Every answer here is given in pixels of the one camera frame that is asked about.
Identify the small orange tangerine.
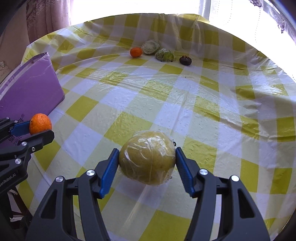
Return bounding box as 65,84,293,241
130,47,143,58
29,113,53,135

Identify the plastic-wrapped pale green fruit half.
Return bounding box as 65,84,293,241
142,40,161,55

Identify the pink patterned curtain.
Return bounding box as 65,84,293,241
23,0,72,45

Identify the dark purple mangosteen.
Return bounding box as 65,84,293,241
179,55,192,66

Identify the white lace curtain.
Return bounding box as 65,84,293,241
250,0,296,44

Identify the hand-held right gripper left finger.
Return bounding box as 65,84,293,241
25,148,120,241

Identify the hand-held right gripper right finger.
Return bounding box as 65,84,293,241
175,147,271,241

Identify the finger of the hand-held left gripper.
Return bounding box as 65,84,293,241
0,130,55,169
0,118,31,142

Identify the plastic-wrapped yellow pomelo half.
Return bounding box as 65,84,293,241
119,131,176,185

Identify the purple box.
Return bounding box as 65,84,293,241
0,52,65,145

